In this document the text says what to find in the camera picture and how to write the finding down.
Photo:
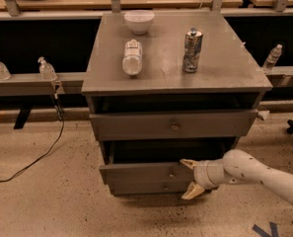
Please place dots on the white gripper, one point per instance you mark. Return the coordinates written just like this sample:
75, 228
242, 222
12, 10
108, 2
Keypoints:
201, 175

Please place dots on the grey drawer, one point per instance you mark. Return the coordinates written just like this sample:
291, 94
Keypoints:
151, 161
123, 189
169, 125

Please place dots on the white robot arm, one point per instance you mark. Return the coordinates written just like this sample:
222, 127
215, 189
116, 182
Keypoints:
235, 168

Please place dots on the grey bottom drawer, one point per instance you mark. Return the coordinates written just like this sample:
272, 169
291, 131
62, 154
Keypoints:
123, 189

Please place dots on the grey top drawer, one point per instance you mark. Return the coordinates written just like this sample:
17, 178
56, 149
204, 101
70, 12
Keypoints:
169, 125

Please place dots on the grey drawer cabinet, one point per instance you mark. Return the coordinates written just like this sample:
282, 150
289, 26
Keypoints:
227, 77

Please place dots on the clear plastic water bottle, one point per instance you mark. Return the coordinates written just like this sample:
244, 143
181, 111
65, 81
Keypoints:
132, 60

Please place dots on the small upright water bottle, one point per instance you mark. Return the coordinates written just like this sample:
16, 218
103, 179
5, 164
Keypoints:
272, 58

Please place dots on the silver energy drink can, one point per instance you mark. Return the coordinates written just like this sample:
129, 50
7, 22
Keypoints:
192, 49

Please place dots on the white bowl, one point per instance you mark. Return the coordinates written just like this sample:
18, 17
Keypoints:
139, 21

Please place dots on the grey metal rail shelf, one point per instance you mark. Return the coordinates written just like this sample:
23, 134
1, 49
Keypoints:
34, 85

